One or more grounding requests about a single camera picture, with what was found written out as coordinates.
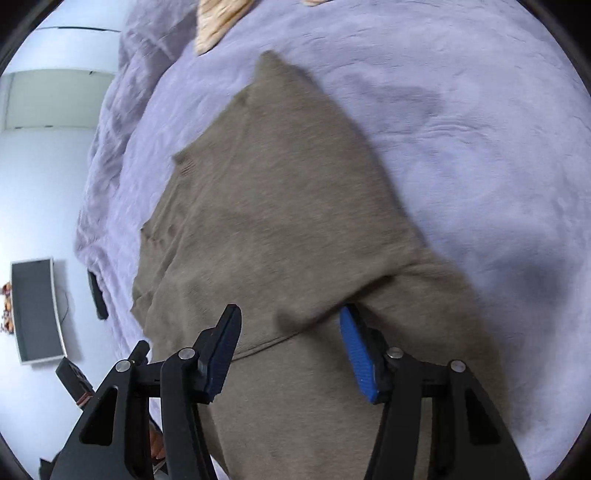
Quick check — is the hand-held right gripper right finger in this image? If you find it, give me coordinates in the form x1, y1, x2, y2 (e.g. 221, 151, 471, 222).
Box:
338, 302, 532, 480

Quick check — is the lavender fleece blanket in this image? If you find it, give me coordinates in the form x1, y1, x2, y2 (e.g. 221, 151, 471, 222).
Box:
74, 0, 591, 480

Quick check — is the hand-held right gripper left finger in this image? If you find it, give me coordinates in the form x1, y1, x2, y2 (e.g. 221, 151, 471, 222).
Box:
48, 304, 243, 480

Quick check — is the flat screen television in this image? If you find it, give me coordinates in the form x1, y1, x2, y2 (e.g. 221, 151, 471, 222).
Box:
10, 257, 65, 366

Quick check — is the olive brown knit sweater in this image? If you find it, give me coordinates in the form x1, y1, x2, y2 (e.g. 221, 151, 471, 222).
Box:
130, 50, 511, 480

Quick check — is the beige striped garment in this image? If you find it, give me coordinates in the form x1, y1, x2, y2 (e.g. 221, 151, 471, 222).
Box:
195, 0, 324, 56

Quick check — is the white wardrobe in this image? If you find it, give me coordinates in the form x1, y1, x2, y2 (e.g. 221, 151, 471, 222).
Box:
0, 25, 123, 132

